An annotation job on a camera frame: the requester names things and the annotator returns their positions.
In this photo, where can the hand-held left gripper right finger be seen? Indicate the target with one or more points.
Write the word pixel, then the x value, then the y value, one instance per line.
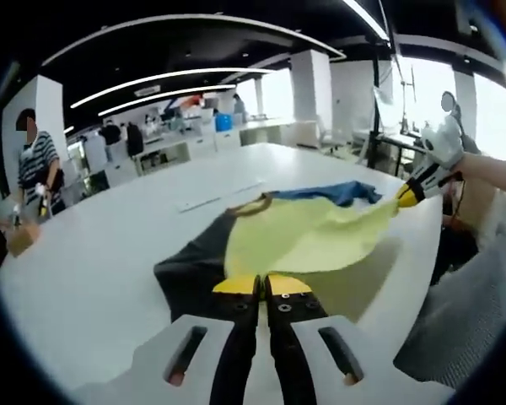
pixel 286 358

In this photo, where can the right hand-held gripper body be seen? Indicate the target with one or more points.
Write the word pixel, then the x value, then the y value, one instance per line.
pixel 445 143

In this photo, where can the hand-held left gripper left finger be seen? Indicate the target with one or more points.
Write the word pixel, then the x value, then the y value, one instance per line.
pixel 236 358

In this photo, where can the yellow black blue garment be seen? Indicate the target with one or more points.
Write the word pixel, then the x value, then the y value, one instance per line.
pixel 303 236

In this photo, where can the black equipment stand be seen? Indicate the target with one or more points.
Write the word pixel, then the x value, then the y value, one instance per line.
pixel 377 105

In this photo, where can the person's light grey shirt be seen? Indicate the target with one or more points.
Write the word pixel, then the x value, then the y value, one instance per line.
pixel 464 320

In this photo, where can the narrow white square pillar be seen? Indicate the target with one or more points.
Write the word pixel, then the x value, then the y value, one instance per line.
pixel 310 93

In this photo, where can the white counter cabinets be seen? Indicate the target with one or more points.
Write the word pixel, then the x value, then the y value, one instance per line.
pixel 202 143

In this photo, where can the black bag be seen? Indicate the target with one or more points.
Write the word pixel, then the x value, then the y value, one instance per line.
pixel 135 139

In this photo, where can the brown cardboard box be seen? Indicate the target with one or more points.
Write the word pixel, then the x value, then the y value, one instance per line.
pixel 24 240

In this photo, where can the short ceiling strip light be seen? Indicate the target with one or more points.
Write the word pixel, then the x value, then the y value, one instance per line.
pixel 164 96

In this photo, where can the long ceiling strip light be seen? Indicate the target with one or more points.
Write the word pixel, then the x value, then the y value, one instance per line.
pixel 168 77

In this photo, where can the wide white square pillar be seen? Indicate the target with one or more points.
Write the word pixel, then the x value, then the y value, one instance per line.
pixel 52 109

